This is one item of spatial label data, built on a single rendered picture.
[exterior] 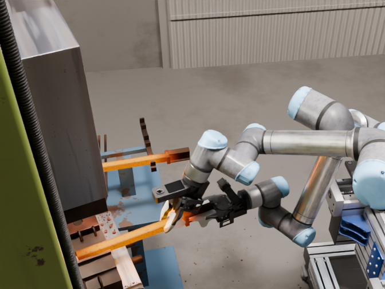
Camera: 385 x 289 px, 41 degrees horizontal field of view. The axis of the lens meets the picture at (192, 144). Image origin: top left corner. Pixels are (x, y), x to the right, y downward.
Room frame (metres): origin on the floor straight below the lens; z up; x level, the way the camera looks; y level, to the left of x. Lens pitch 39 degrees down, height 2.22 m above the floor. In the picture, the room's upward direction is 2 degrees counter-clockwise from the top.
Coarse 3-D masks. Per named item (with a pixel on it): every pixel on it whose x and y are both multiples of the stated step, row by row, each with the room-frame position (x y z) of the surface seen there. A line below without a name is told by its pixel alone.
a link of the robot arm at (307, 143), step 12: (252, 132) 1.23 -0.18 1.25; (264, 132) 1.22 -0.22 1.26; (276, 132) 1.20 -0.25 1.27; (288, 132) 1.19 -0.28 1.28; (300, 132) 1.17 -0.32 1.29; (312, 132) 1.16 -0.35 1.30; (324, 132) 1.15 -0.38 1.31; (336, 132) 1.13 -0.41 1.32; (348, 132) 1.12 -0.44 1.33; (360, 132) 1.10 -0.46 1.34; (372, 132) 1.08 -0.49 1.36; (384, 132) 1.06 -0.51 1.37; (252, 144) 1.18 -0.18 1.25; (264, 144) 1.18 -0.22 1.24; (276, 144) 1.17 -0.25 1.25; (288, 144) 1.15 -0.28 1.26; (300, 144) 1.14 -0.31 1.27; (312, 144) 1.13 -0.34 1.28; (324, 144) 1.11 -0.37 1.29; (336, 144) 1.10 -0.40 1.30; (348, 144) 1.09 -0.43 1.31; (360, 144) 1.06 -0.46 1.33; (324, 156) 1.12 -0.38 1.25; (336, 156) 1.10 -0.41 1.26; (348, 156) 1.08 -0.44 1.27
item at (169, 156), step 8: (168, 152) 1.51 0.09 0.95; (176, 152) 1.51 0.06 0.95; (184, 152) 1.51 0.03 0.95; (120, 160) 1.49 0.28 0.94; (128, 160) 1.48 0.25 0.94; (136, 160) 1.48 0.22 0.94; (144, 160) 1.48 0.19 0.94; (152, 160) 1.48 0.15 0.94; (160, 160) 1.49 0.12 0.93; (168, 160) 1.49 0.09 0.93; (176, 160) 1.50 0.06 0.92; (184, 160) 1.51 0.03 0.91; (104, 168) 1.45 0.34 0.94; (112, 168) 1.45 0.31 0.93; (120, 168) 1.46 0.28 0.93
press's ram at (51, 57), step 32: (32, 0) 1.08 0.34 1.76; (32, 32) 0.93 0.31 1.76; (64, 32) 0.92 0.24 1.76; (32, 64) 0.83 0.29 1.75; (64, 64) 0.85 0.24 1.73; (32, 96) 0.82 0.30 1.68; (64, 96) 0.85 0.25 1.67; (64, 128) 0.84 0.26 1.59; (64, 160) 0.83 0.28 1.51; (96, 160) 0.86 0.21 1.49; (64, 192) 0.83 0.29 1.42; (96, 192) 0.85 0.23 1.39
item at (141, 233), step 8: (200, 208) 1.15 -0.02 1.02; (208, 208) 1.14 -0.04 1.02; (184, 216) 1.11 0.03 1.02; (192, 216) 1.12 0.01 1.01; (152, 224) 1.09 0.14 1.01; (160, 224) 1.09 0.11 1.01; (128, 232) 1.06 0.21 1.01; (136, 232) 1.06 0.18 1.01; (144, 232) 1.06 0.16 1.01; (152, 232) 1.07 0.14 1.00; (160, 232) 1.08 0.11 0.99; (112, 240) 1.03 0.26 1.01; (120, 240) 1.03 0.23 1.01; (128, 240) 1.04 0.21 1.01; (136, 240) 1.05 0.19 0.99; (88, 248) 1.01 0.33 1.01; (96, 248) 1.01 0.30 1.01; (104, 248) 1.01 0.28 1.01; (112, 248) 1.02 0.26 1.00; (80, 256) 0.98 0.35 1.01; (88, 256) 0.99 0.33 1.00
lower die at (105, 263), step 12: (72, 240) 1.06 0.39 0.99; (84, 240) 1.05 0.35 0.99; (96, 240) 1.05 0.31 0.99; (108, 252) 1.00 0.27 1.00; (84, 264) 0.96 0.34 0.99; (96, 264) 0.96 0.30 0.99; (108, 264) 0.96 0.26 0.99; (84, 276) 0.92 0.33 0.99; (96, 276) 0.93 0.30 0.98; (108, 276) 0.92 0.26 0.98; (96, 288) 0.88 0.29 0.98; (108, 288) 0.89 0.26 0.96; (120, 288) 0.91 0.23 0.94
